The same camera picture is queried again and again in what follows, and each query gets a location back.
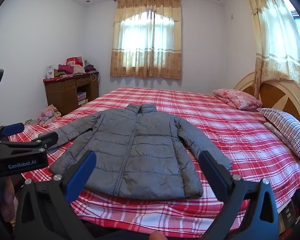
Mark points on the person's left hand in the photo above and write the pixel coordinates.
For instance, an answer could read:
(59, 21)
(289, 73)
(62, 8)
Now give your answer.
(9, 197)

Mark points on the grey patterned pillow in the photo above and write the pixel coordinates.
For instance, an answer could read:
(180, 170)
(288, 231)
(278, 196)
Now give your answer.
(271, 129)

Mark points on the beige floral window curtain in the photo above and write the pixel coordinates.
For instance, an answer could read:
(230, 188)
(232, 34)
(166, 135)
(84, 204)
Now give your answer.
(146, 65)

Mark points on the magenta folded clothes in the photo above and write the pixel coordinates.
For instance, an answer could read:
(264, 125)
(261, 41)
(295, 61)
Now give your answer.
(65, 68)

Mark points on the pale beige side curtain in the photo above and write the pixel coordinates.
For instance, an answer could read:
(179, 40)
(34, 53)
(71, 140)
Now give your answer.
(272, 42)

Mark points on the red box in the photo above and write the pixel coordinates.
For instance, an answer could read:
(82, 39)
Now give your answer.
(72, 61)

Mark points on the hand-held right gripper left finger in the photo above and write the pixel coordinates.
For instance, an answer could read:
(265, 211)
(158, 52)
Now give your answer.
(80, 175)

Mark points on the flat pink patterned box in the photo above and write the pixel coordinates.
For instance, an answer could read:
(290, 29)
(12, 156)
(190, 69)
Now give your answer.
(66, 76)

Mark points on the dark printed box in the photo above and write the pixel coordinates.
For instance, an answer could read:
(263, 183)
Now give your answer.
(288, 212)

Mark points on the brown wooden desk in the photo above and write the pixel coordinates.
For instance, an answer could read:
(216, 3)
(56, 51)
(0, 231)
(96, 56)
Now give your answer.
(60, 92)

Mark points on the person's right hand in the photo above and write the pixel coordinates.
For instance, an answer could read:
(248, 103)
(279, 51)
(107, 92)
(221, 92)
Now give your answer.
(157, 236)

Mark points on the wooden bed headboard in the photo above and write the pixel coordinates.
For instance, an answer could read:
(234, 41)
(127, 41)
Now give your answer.
(275, 92)

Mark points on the pile of pastel clothes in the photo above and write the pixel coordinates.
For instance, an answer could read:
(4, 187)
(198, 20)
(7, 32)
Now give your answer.
(48, 115)

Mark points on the grey puffer jacket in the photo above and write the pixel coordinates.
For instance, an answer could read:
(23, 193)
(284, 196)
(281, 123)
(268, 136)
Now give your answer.
(140, 155)

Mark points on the pale box under desk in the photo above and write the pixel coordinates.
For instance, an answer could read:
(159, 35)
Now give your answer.
(81, 97)

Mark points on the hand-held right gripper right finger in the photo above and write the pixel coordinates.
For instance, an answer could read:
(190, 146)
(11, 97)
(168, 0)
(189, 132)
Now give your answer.
(212, 177)

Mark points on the pale paper bag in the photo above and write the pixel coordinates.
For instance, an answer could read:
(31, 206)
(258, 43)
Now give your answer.
(84, 61)

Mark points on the bed with red plaid sheet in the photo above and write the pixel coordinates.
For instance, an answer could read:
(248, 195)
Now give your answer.
(215, 130)

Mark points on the pink floral folded blanket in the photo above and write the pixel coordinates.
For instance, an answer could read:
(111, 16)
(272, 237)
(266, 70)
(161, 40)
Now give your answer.
(240, 99)

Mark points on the white printed card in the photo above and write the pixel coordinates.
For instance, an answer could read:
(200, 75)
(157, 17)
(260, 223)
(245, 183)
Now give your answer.
(50, 71)

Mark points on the purple folded clothes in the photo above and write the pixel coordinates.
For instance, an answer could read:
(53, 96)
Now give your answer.
(90, 68)

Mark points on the pink quilted garment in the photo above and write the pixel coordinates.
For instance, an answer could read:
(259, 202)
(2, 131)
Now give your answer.
(78, 69)

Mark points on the striped pillow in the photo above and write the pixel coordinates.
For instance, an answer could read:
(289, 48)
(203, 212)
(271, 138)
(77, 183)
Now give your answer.
(287, 127)

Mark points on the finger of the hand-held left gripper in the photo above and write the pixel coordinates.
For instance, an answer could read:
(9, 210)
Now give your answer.
(40, 140)
(13, 129)

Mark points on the green folded cloth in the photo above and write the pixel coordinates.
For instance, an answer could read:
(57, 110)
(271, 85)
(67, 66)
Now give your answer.
(58, 73)

